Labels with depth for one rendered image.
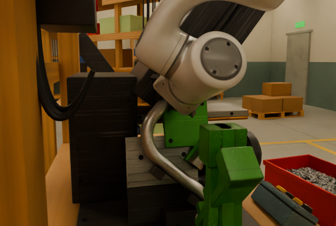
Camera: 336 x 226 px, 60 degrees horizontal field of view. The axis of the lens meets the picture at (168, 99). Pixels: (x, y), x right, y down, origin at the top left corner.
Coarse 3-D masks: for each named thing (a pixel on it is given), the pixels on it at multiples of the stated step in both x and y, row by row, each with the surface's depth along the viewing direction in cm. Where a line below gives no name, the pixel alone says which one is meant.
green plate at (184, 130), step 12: (204, 108) 74; (168, 120) 72; (180, 120) 73; (192, 120) 73; (204, 120) 74; (168, 132) 72; (180, 132) 72; (192, 132) 73; (168, 144) 71; (180, 144) 72; (192, 144) 72
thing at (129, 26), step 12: (108, 0) 385; (120, 0) 371; (132, 0) 359; (144, 0) 391; (156, 0) 391; (120, 12) 386; (108, 24) 400; (120, 24) 386; (132, 24) 379; (144, 24) 397; (96, 36) 407; (108, 36) 392; (120, 36) 378; (132, 36) 365; (120, 48) 392; (108, 60) 414; (120, 60) 393
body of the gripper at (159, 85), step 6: (162, 78) 56; (156, 84) 60; (162, 84) 57; (156, 90) 63; (162, 90) 59; (162, 96) 63; (168, 96) 59; (168, 102) 63; (174, 102) 60; (180, 108) 60; (186, 108) 58; (192, 108) 56; (186, 114) 62
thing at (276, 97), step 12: (264, 84) 716; (276, 84) 693; (288, 84) 703; (252, 96) 691; (264, 96) 691; (276, 96) 691; (288, 96) 691; (252, 108) 668; (264, 108) 641; (276, 108) 654; (288, 108) 665; (300, 108) 676
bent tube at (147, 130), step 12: (156, 108) 68; (144, 120) 68; (156, 120) 69; (144, 132) 67; (144, 144) 67; (156, 156) 67; (168, 168) 67; (180, 180) 67; (192, 180) 68; (192, 192) 68
